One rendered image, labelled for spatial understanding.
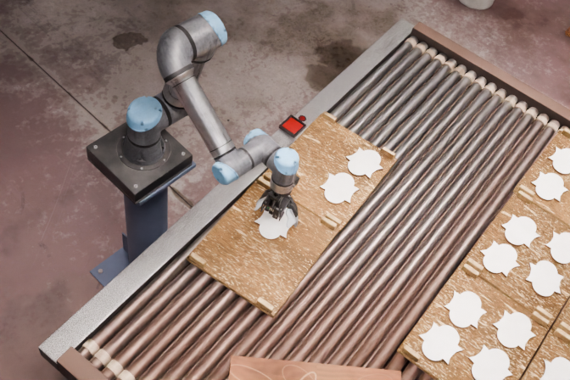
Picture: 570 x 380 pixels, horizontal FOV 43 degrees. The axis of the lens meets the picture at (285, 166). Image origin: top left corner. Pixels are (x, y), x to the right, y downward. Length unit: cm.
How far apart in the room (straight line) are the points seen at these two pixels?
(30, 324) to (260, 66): 195
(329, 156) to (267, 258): 51
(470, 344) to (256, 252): 75
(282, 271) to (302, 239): 14
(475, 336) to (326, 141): 89
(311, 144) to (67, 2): 234
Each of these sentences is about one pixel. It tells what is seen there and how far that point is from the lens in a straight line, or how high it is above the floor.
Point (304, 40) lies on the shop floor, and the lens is 454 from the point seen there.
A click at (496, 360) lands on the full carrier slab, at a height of 95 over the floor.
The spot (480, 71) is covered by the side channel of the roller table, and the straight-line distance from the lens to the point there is 326.
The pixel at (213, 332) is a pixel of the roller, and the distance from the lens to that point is 234.
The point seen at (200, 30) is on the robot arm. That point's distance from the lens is 220.
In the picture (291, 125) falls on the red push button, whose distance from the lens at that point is 282.
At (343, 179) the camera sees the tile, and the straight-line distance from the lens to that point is 267.
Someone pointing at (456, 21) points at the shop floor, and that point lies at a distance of 498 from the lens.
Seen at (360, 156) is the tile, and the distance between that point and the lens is 276.
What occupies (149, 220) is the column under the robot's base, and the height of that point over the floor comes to 60.
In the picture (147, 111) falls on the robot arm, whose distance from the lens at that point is 250.
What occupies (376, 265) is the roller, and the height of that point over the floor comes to 92.
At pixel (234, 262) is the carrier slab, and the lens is 244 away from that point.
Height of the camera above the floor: 305
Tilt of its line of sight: 52 degrees down
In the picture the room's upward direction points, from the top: 12 degrees clockwise
